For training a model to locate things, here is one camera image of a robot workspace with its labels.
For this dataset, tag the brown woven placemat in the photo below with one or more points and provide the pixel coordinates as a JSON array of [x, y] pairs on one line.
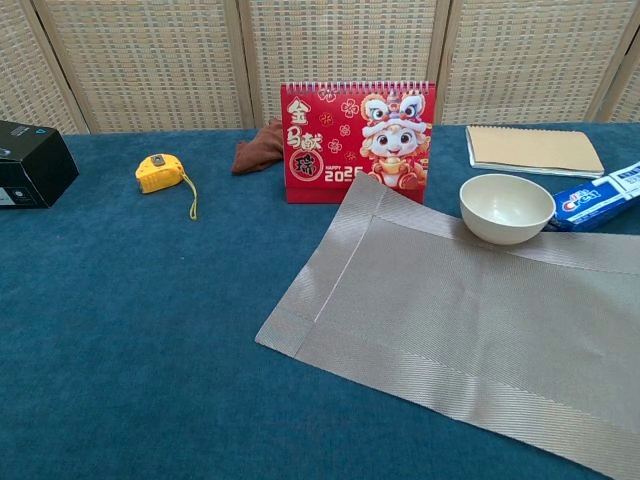
[[450, 325]]

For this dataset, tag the white small bowl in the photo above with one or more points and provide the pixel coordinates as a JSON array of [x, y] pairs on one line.
[[505, 210]]

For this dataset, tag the red desk calendar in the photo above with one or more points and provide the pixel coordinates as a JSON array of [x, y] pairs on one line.
[[325, 140]]

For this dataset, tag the brown crumpled cloth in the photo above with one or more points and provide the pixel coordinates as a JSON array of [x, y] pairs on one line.
[[255, 152]]

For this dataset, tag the yellow tape measure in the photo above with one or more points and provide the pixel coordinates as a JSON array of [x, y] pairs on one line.
[[157, 172]]

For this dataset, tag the woven bamboo folding screen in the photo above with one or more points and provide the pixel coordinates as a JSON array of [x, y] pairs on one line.
[[350, 40]]

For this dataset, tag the kraft spiral notebook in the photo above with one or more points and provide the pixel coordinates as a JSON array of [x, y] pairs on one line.
[[530, 147]]

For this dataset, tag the blue toothpaste box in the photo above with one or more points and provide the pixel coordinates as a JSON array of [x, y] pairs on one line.
[[590, 200]]

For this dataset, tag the black cardboard box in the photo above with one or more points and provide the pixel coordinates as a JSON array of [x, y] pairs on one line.
[[40, 165]]

